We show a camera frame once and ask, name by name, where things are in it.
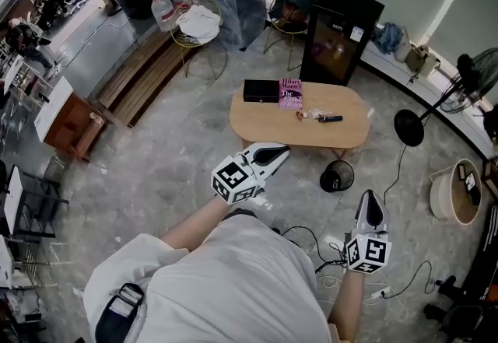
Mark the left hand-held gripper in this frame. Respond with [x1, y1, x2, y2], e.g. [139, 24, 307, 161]
[210, 142, 292, 206]

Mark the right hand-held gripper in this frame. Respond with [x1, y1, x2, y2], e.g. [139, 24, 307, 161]
[345, 189, 393, 275]

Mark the black mesh trash bin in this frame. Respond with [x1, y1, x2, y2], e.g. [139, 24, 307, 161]
[319, 159, 356, 194]

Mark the clear plastic wrapper trash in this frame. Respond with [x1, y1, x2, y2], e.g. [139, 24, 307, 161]
[305, 107, 335, 121]

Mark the person's left forearm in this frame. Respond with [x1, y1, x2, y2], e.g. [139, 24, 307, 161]
[160, 194, 231, 253]

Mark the person's right forearm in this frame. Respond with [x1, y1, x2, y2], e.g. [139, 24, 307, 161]
[328, 266, 367, 343]

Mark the oval wooden coffee table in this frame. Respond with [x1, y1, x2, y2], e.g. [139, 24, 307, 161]
[229, 80, 373, 151]

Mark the black rectangular box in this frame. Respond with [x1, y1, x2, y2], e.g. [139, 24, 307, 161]
[242, 79, 282, 104]

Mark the round white basket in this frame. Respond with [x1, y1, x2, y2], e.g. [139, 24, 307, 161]
[429, 158, 484, 226]

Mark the pink book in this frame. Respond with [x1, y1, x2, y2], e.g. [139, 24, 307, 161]
[278, 77, 304, 110]

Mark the person's white shirt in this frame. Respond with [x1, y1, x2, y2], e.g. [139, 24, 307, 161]
[82, 212, 332, 343]

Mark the black office chair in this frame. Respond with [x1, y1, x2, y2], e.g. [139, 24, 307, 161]
[423, 275, 498, 343]

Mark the black standing fan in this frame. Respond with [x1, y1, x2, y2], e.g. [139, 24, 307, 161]
[393, 47, 498, 148]

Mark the wooden slatted bench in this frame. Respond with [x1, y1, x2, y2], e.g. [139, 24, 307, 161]
[96, 27, 196, 129]

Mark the white cloth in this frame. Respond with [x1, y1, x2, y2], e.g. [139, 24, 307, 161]
[175, 4, 223, 45]

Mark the translucent grey box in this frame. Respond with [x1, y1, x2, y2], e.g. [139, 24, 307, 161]
[197, 0, 268, 51]

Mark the black glass-front cabinet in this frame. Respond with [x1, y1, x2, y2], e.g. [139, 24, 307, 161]
[299, 0, 386, 87]

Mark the black waist pouch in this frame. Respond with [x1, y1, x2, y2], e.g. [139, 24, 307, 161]
[94, 282, 146, 343]

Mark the wooden cabinet white top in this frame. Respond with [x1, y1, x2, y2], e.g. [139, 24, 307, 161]
[33, 75, 109, 163]

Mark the dark clothes pile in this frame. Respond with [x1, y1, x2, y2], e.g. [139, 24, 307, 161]
[268, 0, 317, 26]

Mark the large clear water jug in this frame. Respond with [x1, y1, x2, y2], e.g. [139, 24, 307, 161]
[150, 0, 176, 33]

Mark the beige bag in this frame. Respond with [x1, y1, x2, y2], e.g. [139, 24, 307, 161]
[404, 43, 441, 79]

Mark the blue cloth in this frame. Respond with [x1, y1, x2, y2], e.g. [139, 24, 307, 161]
[370, 22, 404, 55]

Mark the black floor cable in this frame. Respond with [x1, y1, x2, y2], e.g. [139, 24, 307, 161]
[281, 225, 352, 275]

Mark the black fan cable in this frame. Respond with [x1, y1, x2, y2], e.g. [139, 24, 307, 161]
[382, 144, 408, 205]

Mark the gold wire chair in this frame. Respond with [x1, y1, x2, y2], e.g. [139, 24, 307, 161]
[263, 0, 318, 72]
[169, 0, 230, 80]

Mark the black frame table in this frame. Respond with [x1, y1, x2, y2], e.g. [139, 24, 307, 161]
[0, 163, 71, 240]

